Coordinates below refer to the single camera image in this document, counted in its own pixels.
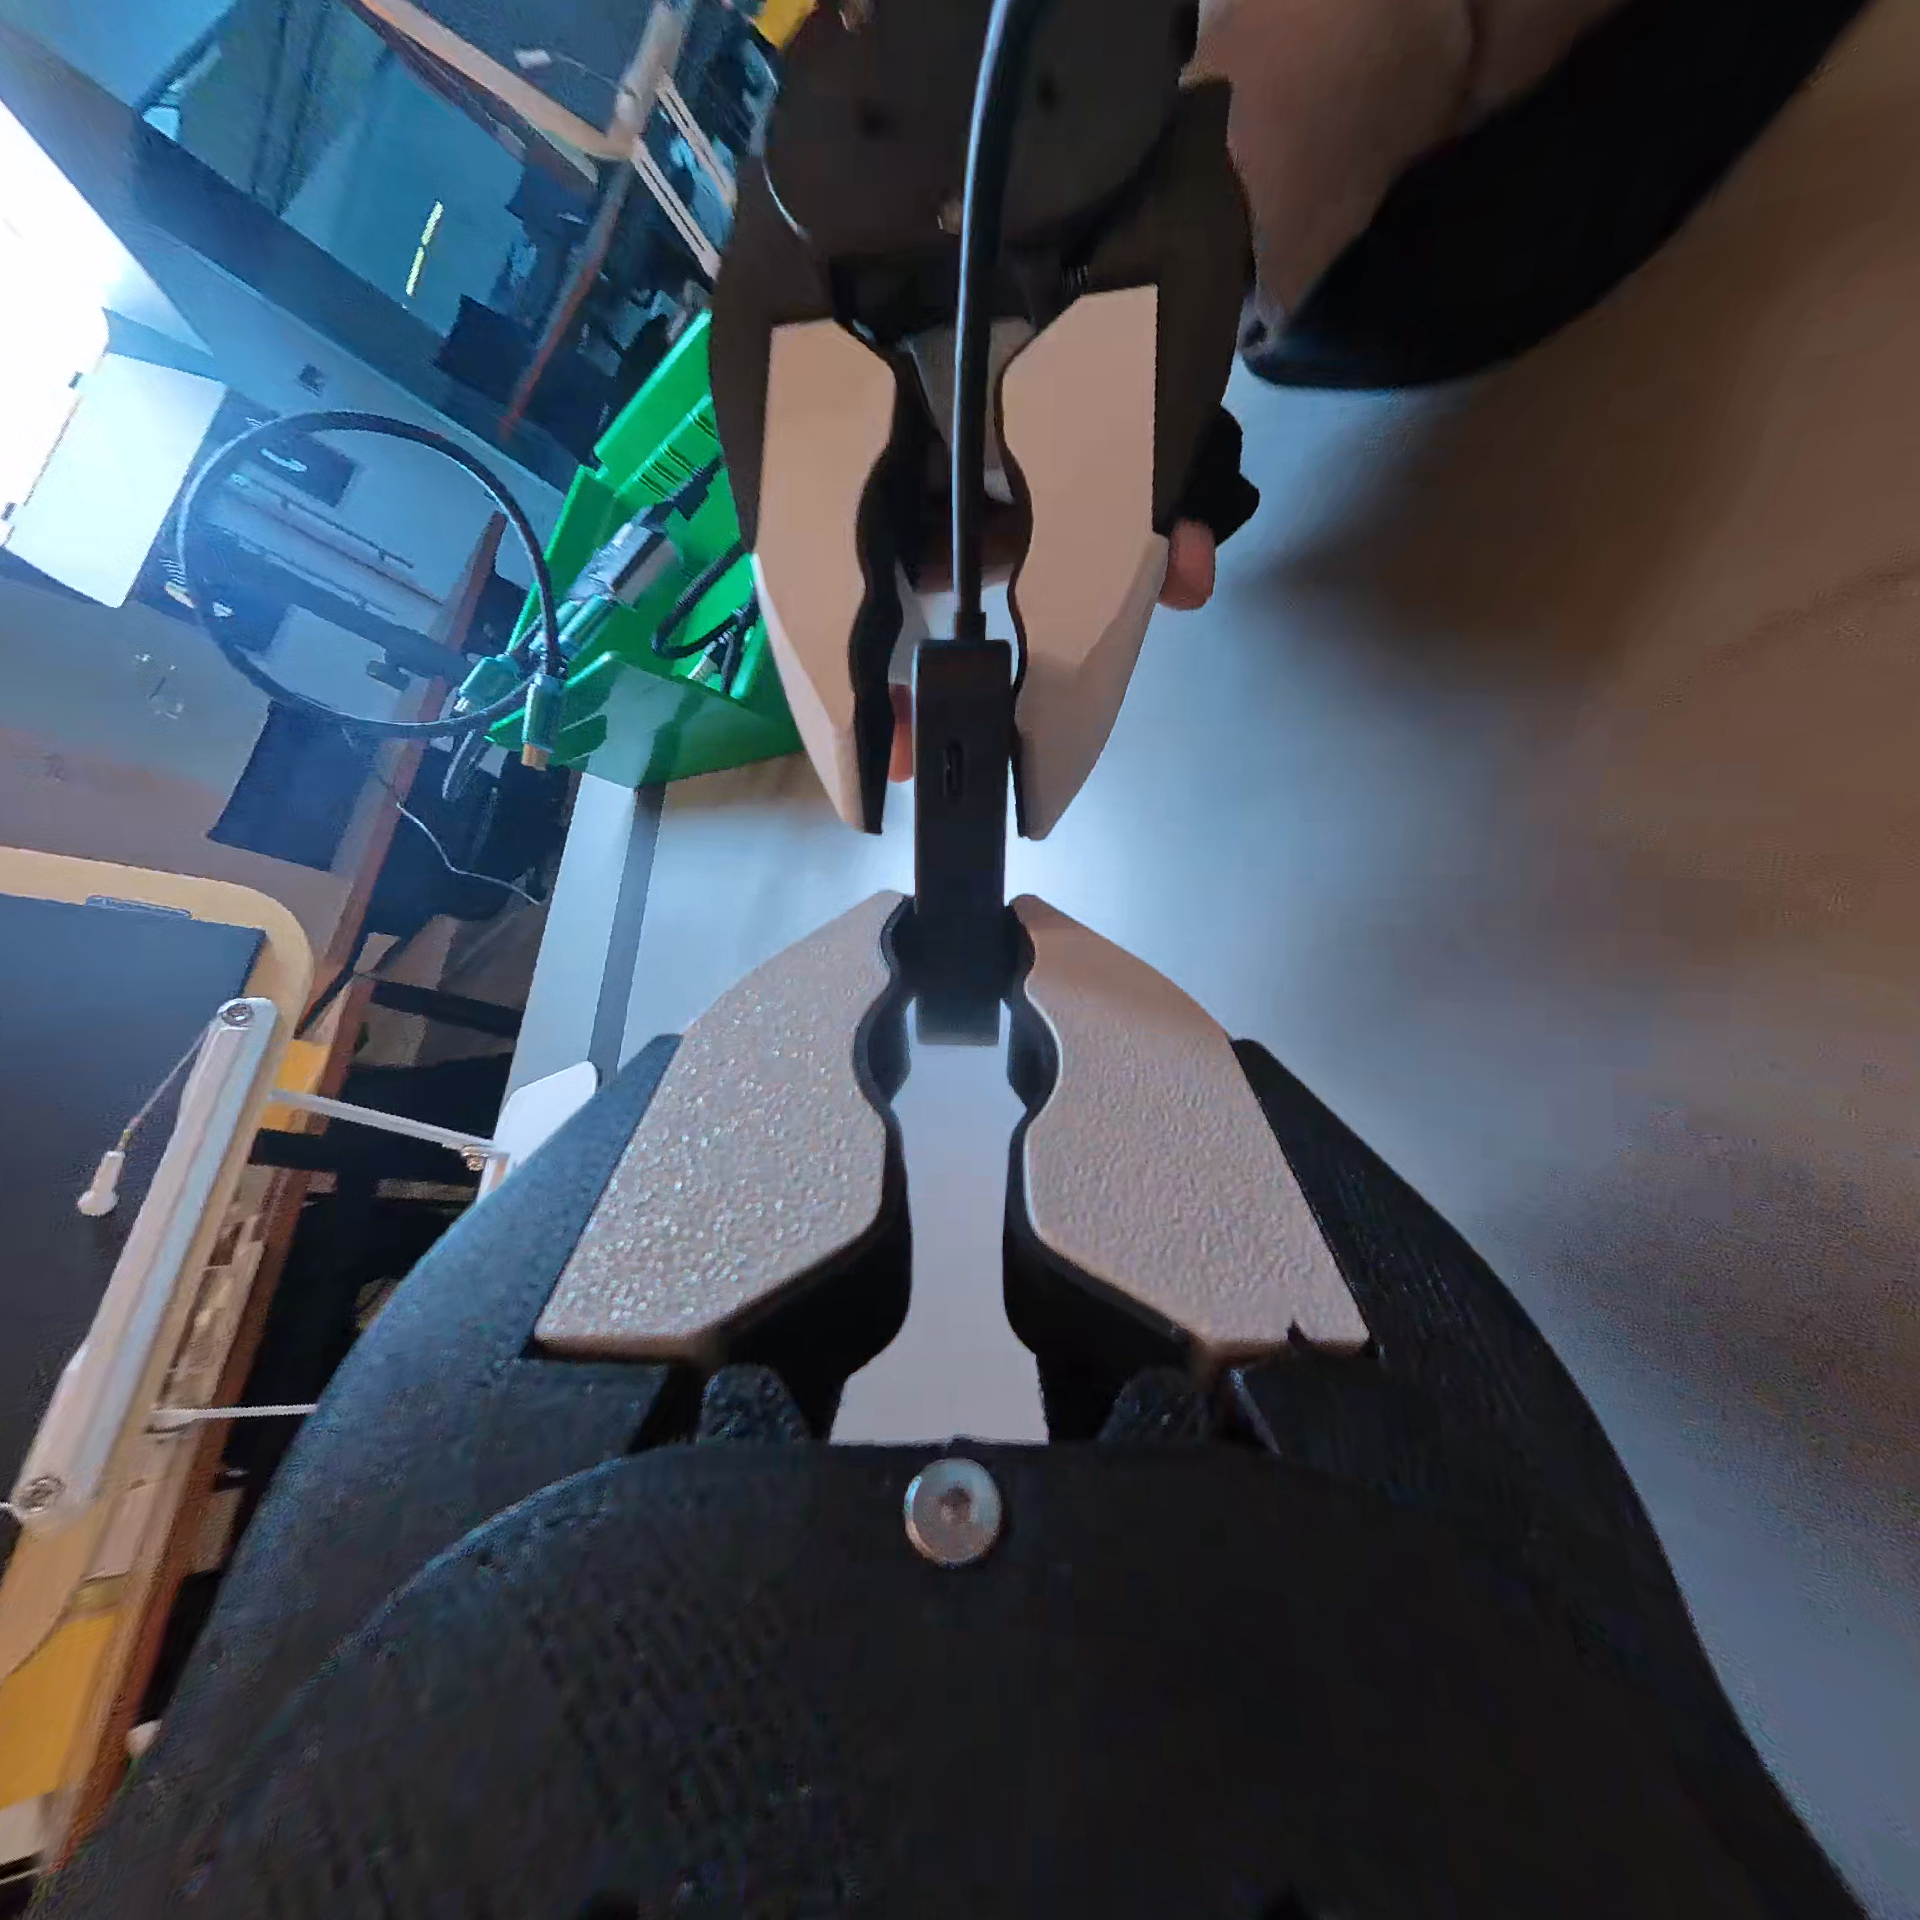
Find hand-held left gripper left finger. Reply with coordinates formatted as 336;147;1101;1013
533;891;917;1368

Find black board with wooden rim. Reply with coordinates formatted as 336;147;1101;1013
0;849;321;1825

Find black adapter thin cable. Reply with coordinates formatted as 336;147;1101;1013
910;0;1051;1047

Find person's right forearm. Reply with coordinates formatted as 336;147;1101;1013
1184;0;1652;325

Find braided HDMI cable green plugs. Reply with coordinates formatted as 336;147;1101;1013
166;407;571;775

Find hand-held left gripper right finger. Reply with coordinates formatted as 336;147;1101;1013
1009;897;1369;1369

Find black mesh cushion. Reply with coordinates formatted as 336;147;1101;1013
1237;0;1920;396

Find green plastic bin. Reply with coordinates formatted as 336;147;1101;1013
483;307;811;788

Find white stand base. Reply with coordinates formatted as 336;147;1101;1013
486;1056;605;1194

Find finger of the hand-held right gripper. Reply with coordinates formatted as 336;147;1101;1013
750;317;905;836
997;282;1172;841

